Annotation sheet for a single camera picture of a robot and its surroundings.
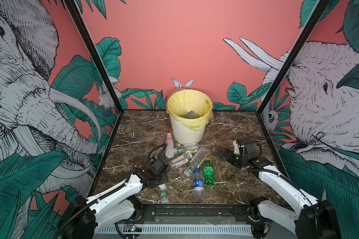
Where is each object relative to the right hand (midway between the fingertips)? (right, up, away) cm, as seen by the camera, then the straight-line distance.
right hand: (221, 153), depth 84 cm
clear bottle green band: (-17, +2, +9) cm, 19 cm away
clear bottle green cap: (-32, -19, -8) cm, 39 cm away
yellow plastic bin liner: (-24, +32, +13) cm, 42 cm away
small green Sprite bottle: (-7, -15, +1) cm, 17 cm away
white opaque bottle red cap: (-31, -1, +6) cm, 31 cm away
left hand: (-32, -13, -1) cm, 35 cm away
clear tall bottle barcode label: (-17, +24, +18) cm, 34 cm away
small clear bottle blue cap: (-14, -19, -9) cm, 25 cm away
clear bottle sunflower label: (-14, -6, +6) cm, 16 cm away
